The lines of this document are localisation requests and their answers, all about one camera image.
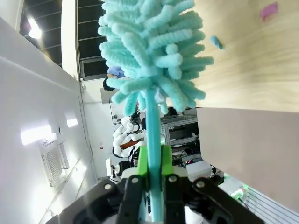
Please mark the aluminium frame rack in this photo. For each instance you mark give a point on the aluminium frame rack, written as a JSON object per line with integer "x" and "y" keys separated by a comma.
{"x": 180, "y": 130}

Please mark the blue paper scrap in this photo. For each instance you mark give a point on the blue paper scrap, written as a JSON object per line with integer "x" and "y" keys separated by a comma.
{"x": 216, "y": 42}

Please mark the white wall air vent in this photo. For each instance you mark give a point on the white wall air vent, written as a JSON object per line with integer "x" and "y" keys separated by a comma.
{"x": 53, "y": 163}

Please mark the teal chenille duster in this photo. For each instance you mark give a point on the teal chenille duster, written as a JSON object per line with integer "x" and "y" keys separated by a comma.
{"x": 151, "y": 46}

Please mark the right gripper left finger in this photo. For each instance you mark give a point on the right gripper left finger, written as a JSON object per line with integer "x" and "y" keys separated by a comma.
{"x": 130, "y": 198}

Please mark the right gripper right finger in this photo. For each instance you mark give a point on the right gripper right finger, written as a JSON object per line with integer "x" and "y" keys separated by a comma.
{"x": 174, "y": 198}

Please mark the white building column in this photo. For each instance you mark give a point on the white building column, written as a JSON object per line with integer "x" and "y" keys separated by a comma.
{"x": 69, "y": 35}

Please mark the person in grey jacket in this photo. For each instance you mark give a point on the person in grey jacket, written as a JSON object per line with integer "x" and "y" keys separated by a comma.
{"x": 108, "y": 84}

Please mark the white equipment box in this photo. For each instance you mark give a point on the white equipment box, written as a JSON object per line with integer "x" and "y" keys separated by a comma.
{"x": 198, "y": 169}

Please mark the pink paper scrap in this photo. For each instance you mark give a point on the pink paper scrap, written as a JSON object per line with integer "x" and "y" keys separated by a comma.
{"x": 268, "y": 10}

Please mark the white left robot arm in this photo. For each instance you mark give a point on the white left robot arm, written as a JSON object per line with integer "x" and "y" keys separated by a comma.
{"x": 122, "y": 140}

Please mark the bright ceiling light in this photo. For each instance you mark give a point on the bright ceiling light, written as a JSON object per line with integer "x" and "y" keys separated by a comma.
{"x": 35, "y": 30}

